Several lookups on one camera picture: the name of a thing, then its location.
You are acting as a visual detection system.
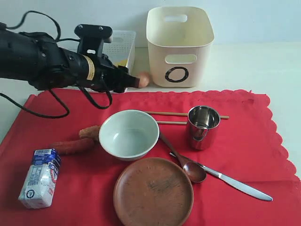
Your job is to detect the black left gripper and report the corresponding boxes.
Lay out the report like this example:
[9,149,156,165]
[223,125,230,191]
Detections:
[35,48,140,92]

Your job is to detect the yellow cheese wedge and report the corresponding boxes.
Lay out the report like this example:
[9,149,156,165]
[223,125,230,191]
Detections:
[114,59,127,67]

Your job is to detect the brown egg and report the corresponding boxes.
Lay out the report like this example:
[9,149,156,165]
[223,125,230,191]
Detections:
[137,72,150,88]

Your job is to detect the red sausage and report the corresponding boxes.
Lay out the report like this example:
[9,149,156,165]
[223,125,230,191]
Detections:
[48,138,95,155]

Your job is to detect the white blue packet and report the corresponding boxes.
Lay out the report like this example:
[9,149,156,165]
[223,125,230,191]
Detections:
[18,149,61,209]

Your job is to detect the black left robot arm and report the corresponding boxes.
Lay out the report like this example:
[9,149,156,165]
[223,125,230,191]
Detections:
[0,24,140,93]

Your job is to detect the white perforated plastic basket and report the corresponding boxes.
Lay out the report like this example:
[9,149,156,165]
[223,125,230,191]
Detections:
[68,30,137,94]

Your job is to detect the white ceramic bowl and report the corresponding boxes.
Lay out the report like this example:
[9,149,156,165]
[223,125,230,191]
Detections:
[98,109,159,161]

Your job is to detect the lower wooden chopstick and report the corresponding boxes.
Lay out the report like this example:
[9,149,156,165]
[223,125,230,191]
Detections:
[156,121,187,125]

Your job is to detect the wooden chopstick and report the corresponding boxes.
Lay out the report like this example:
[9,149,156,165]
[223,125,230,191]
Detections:
[145,111,230,119]
[156,121,187,125]

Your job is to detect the cream plastic bin with circle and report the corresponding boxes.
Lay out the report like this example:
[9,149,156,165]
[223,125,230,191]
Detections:
[146,7,214,87]

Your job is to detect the stainless steel cup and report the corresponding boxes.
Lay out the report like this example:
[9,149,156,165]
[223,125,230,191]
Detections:
[186,105,221,150]

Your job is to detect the red scalloped table cloth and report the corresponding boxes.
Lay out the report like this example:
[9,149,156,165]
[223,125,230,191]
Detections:
[0,89,301,226]

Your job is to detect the upper wooden chopstick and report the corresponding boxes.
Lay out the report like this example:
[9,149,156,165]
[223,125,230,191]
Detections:
[145,111,230,119]

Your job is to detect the brown wooden plate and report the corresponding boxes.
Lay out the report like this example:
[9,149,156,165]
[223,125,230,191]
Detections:
[113,157,194,226]

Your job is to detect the dark wooden spoon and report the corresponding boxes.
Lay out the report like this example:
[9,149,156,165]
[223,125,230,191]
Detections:
[159,132,206,183]

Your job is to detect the silver table knife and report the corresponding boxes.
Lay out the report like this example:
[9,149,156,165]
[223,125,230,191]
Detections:
[170,152,273,201]

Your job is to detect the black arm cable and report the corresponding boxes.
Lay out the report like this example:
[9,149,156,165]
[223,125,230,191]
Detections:
[0,10,113,119]

